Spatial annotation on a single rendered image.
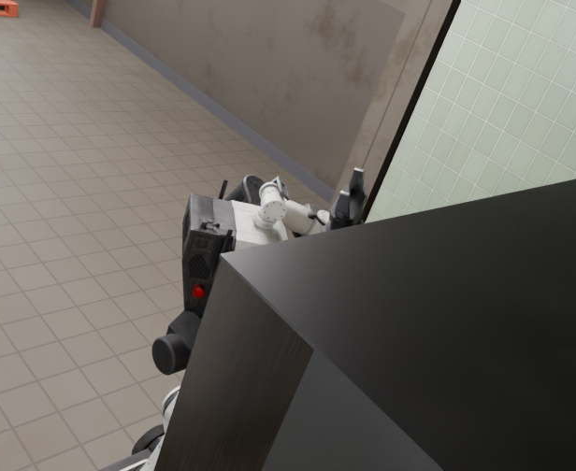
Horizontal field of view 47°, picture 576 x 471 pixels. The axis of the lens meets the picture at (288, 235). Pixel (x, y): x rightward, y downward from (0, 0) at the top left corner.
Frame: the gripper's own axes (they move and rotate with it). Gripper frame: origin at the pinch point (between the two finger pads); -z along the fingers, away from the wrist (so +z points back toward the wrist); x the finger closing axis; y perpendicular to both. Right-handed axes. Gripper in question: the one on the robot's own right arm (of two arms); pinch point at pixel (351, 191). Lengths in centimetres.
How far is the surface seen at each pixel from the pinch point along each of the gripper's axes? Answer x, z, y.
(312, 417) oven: -85, -69, 24
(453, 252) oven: -68, -66, 27
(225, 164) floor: 252, 268, -182
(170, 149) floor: 236, 256, -224
